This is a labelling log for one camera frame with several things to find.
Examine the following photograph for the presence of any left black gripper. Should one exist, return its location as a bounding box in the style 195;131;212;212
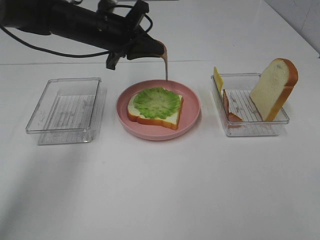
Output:
96;0;166;70

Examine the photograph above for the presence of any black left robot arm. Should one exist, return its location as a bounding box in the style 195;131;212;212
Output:
0;0;166;70

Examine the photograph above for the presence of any pink round plate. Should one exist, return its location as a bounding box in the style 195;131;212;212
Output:
116;79;201;141

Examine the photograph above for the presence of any bread slice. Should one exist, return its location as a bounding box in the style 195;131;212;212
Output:
249;58;299;122
127;91;184;130

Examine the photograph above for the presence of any left clear plastic tray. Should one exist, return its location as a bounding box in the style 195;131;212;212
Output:
25;77;106;145

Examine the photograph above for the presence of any yellow cheese slice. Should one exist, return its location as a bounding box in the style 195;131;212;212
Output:
213;66;224;96

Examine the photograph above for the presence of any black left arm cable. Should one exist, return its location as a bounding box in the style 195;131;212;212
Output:
0;13;154;59

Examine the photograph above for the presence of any brown bacon strip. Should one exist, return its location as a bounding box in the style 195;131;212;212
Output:
154;40;169;81

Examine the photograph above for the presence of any green lettuce leaf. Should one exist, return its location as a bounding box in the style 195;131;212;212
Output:
133;87;182;119

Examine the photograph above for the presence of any right clear plastic tray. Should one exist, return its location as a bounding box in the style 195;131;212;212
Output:
211;73;290;137

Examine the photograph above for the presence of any clear plastic tray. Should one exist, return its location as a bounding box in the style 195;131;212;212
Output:
211;73;290;137
25;77;106;145

